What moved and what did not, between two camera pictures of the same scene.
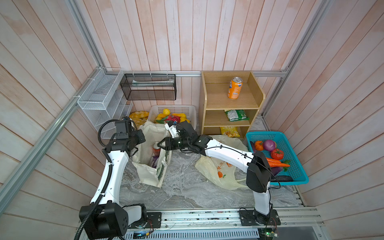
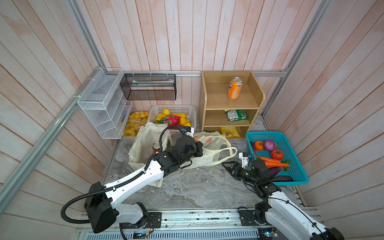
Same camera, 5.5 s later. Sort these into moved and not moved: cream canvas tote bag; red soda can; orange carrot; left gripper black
Moved: left gripper black
Not moved: orange carrot; cream canvas tote bag; red soda can
